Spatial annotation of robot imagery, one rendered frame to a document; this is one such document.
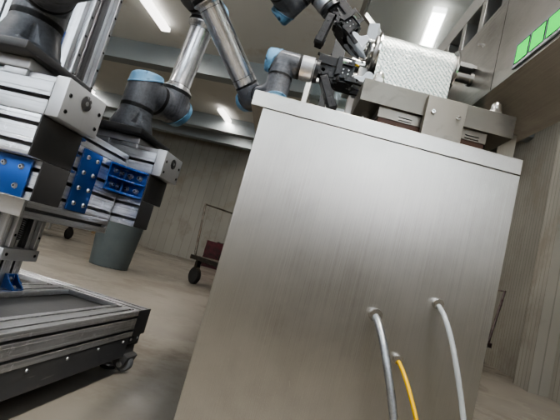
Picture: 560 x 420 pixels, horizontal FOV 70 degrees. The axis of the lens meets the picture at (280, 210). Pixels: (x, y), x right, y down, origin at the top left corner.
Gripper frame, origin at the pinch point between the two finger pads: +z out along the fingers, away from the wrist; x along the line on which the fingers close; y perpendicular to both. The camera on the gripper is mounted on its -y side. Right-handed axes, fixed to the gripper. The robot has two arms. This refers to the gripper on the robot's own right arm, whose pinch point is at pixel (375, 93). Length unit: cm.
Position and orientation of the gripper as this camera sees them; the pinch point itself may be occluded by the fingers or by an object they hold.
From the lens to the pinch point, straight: 132.6
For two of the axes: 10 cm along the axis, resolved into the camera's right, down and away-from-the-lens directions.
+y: 2.6, -9.6, 1.2
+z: 9.7, 2.6, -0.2
